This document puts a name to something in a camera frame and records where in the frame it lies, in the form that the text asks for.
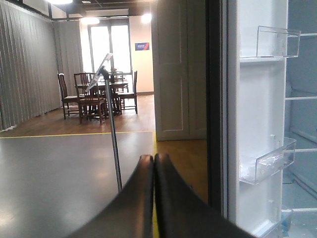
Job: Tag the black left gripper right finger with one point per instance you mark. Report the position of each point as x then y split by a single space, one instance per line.
181 213

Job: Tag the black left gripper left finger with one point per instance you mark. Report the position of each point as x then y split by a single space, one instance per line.
130 213

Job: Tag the fridge door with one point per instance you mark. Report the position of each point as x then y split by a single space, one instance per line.
245 106

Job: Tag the clear lower door bin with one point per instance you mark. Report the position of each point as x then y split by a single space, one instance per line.
259 166

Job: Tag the clear door bin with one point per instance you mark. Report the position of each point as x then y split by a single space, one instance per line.
259 166
275 42

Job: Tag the dark wooden chair right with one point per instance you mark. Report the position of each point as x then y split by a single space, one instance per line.
130 95

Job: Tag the dark wooden chair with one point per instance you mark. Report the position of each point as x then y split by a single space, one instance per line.
130 95
65 98
90 103

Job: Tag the dark wooden chair front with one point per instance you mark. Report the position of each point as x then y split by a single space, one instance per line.
90 103

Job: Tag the dark wooden chair left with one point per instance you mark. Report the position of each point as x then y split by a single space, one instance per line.
65 98

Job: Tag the dark wooden dining table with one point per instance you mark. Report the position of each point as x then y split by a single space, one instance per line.
114 94

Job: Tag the silver sign stand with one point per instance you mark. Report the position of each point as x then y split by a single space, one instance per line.
102 71

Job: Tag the white panelled wardrobe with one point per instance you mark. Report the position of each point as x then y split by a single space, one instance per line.
179 60

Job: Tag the clear upper door bin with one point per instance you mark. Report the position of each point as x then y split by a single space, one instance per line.
275 42

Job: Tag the blue wall sign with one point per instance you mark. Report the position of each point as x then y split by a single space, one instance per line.
144 46

